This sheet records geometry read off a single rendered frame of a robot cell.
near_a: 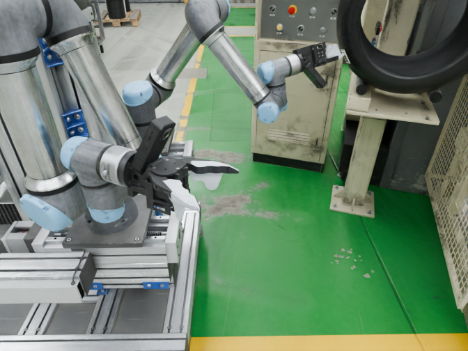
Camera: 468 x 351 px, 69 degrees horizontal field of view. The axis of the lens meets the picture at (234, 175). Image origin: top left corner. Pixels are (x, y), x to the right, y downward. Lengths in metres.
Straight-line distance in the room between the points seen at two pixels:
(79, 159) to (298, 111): 1.83
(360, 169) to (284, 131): 0.62
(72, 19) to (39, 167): 0.31
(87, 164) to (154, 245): 0.43
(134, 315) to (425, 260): 1.50
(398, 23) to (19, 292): 1.80
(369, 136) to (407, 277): 0.76
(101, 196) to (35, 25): 0.34
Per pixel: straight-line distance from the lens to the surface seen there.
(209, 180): 0.66
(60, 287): 1.09
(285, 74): 1.31
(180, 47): 1.37
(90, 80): 0.81
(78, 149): 0.73
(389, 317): 1.81
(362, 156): 2.11
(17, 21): 0.74
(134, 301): 1.52
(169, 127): 0.60
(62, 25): 0.80
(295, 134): 2.45
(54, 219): 0.87
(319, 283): 1.83
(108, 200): 0.77
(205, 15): 1.18
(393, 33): 1.87
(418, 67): 1.78
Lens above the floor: 1.41
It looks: 35 degrees down
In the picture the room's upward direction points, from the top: straight up
